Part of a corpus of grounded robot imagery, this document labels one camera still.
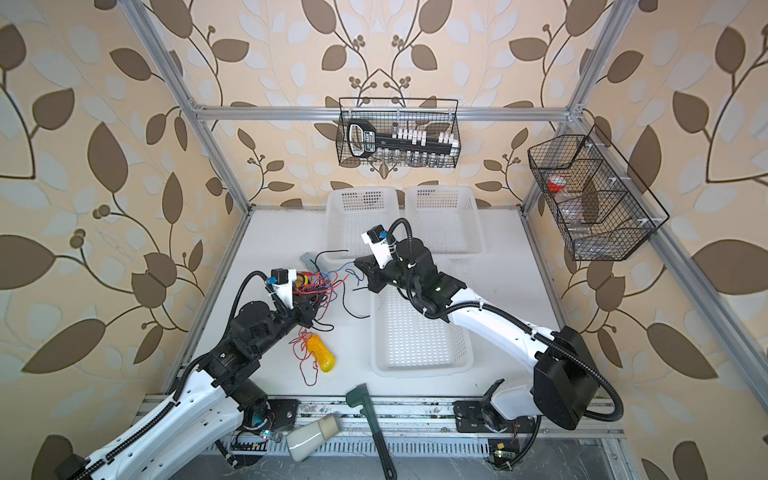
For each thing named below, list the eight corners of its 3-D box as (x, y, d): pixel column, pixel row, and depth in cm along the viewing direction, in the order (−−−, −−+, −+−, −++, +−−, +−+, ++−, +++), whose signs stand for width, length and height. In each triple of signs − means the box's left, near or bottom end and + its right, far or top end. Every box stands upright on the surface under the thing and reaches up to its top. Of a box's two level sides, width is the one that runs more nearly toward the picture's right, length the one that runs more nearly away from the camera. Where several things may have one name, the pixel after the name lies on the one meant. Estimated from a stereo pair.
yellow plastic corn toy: (325, 375, 82) (320, 369, 78) (307, 348, 87) (302, 340, 82) (339, 364, 84) (335, 357, 79) (321, 338, 89) (317, 330, 84)
